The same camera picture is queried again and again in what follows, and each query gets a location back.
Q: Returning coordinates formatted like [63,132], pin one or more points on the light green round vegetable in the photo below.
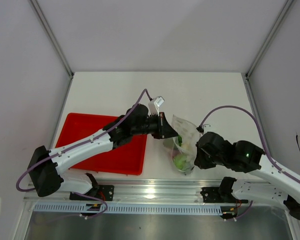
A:
[181,162]

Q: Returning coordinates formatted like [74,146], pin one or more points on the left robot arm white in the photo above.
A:
[46,167]

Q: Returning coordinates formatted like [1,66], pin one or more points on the aluminium corner post right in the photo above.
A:
[270,36]

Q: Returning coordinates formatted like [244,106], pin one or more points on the aluminium corner post left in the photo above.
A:
[35,5]

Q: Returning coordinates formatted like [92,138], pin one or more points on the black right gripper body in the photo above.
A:
[205,161]

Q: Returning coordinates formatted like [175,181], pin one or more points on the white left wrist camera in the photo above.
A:
[154,105]

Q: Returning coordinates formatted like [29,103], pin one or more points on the red plastic tray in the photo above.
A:
[127,159]

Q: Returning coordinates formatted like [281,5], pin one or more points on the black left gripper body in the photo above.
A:
[151,126]

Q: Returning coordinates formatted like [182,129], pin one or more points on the aluminium corner post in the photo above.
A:
[35,5]
[270,36]

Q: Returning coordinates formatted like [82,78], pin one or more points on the white egg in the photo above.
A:
[187,147]

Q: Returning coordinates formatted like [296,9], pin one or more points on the clear zip top bag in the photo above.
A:
[182,149]

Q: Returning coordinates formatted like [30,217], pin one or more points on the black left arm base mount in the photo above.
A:
[103,192]

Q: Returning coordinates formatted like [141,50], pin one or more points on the white slotted cable duct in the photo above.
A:
[120,208]

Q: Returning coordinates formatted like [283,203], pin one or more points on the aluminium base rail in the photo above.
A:
[151,191]

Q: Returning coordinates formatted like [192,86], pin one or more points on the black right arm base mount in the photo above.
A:
[221,193]

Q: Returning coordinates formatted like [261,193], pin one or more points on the green bell pepper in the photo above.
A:
[179,140]

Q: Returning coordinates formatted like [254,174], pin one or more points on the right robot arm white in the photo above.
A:
[282,189]

